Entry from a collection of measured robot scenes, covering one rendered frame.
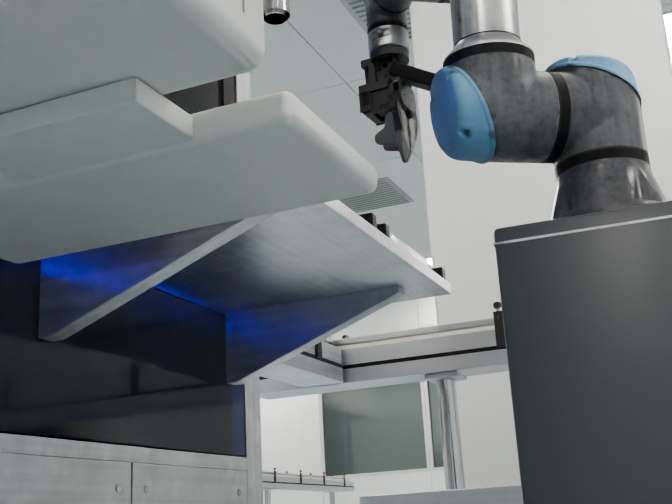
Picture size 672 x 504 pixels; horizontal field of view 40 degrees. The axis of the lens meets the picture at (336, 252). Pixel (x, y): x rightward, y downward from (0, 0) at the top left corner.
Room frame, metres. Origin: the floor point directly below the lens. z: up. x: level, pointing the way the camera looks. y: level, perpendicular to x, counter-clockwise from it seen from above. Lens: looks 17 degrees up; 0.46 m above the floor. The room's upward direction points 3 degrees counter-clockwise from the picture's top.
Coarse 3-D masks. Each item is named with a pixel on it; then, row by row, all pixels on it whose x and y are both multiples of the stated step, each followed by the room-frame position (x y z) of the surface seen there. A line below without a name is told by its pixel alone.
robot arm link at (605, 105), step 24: (552, 72) 1.05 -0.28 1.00; (576, 72) 1.05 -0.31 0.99; (600, 72) 1.05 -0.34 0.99; (624, 72) 1.06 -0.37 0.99; (576, 96) 1.04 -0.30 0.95; (600, 96) 1.04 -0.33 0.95; (624, 96) 1.05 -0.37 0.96; (576, 120) 1.04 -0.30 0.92; (600, 120) 1.05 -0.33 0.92; (624, 120) 1.05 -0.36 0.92; (576, 144) 1.06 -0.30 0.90; (600, 144) 1.05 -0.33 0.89; (624, 144) 1.05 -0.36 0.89
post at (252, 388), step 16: (240, 80) 1.75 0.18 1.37; (240, 96) 1.75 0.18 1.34; (256, 384) 1.78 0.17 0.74; (256, 400) 1.78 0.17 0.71; (256, 416) 1.78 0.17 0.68; (256, 432) 1.77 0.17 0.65; (256, 448) 1.77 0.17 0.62; (256, 464) 1.77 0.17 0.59; (256, 480) 1.77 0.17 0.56; (256, 496) 1.77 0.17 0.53
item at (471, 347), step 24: (360, 336) 2.49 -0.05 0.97; (384, 336) 2.46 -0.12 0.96; (408, 336) 2.44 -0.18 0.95; (432, 336) 2.48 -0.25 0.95; (456, 336) 2.36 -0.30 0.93; (480, 336) 2.33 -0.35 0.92; (504, 336) 2.30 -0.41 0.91; (360, 360) 2.46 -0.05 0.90; (384, 360) 2.43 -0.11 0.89; (408, 360) 2.41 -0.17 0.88; (432, 360) 2.38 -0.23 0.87; (456, 360) 2.36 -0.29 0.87; (480, 360) 2.34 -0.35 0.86; (504, 360) 2.31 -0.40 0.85; (264, 384) 2.57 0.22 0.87; (288, 384) 2.54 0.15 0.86; (336, 384) 2.49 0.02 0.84; (360, 384) 2.51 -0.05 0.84; (384, 384) 2.54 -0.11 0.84
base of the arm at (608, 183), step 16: (576, 160) 1.06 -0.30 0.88; (592, 160) 1.05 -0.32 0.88; (608, 160) 1.05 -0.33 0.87; (624, 160) 1.05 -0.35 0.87; (640, 160) 1.06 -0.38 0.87; (560, 176) 1.09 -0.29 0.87; (576, 176) 1.06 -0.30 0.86; (592, 176) 1.05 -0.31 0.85; (608, 176) 1.04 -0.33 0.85; (624, 176) 1.04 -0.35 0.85; (640, 176) 1.05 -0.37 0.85; (560, 192) 1.09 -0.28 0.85; (576, 192) 1.06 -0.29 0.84; (592, 192) 1.04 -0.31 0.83; (608, 192) 1.04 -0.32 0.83; (624, 192) 1.03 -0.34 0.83; (640, 192) 1.05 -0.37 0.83; (656, 192) 1.05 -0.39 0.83; (560, 208) 1.09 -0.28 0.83; (576, 208) 1.05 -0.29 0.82; (592, 208) 1.04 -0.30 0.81; (608, 208) 1.03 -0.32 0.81
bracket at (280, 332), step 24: (384, 288) 1.55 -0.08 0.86; (240, 312) 1.66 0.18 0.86; (264, 312) 1.64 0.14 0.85; (288, 312) 1.62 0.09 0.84; (312, 312) 1.60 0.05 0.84; (336, 312) 1.59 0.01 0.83; (360, 312) 1.57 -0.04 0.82; (240, 336) 1.66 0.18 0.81; (264, 336) 1.64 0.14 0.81; (288, 336) 1.62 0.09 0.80; (312, 336) 1.61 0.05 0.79; (240, 360) 1.66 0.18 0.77; (264, 360) 1.64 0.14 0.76; (240, 384) 1.69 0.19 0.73
